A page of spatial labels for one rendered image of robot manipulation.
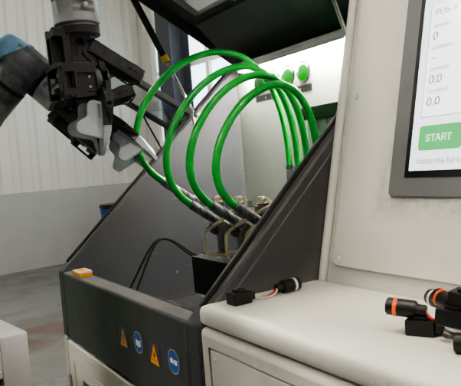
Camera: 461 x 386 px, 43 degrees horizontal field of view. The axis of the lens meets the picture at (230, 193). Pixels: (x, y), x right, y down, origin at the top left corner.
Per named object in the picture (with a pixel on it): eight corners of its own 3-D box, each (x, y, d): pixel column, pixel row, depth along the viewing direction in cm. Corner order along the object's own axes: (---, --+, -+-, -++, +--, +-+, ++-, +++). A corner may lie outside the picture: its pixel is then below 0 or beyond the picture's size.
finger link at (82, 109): (68, 159, 99) (61, 104, 98) (100, 156, 102) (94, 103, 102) (75, 158, 96) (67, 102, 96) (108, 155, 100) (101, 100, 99)
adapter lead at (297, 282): (234, 307, 80) (233, 292, 80) (226, 305, 82) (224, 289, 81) (303, 290, 86) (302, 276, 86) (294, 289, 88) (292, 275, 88)
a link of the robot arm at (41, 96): (58, 78, 117) (60, 61, 110) (76, 93, 118) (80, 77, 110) (32, 103, 114) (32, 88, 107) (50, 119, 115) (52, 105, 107)
